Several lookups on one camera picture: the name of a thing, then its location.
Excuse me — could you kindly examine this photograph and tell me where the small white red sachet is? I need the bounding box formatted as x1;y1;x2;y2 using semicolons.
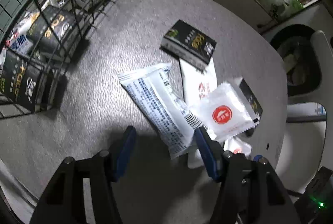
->
224;137;252;157

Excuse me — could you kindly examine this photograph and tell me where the white sachet red logo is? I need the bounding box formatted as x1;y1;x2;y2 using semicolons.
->
193;82;256;141

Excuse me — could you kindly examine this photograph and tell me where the white blue text packet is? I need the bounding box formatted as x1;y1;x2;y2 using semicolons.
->
118;63;203;159

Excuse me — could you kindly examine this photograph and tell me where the white long powder sachet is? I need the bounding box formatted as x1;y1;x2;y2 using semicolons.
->
179;58;217;169

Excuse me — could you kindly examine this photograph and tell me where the orange snack packet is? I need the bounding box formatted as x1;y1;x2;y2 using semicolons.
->
1;11;40;68

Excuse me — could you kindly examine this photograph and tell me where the washing machine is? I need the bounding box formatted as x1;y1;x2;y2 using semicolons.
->
262;3;332;97

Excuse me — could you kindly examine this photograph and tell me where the black wire basket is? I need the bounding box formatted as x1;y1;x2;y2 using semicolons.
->
1;0;111;120

